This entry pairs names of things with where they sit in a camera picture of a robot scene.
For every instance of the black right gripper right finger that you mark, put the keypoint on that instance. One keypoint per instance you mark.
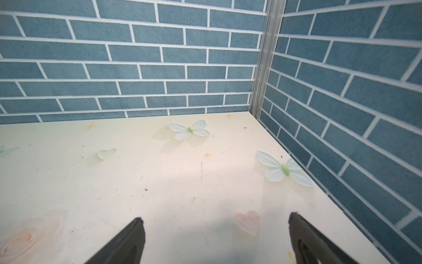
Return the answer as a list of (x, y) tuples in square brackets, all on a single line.
[(311, 246)]

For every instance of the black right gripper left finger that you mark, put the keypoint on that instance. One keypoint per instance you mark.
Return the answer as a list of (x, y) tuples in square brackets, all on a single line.
[(125, 248)]

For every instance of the aluminium corner post right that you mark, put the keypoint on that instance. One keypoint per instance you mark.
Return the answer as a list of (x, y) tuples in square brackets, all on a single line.
[(275, 12)]

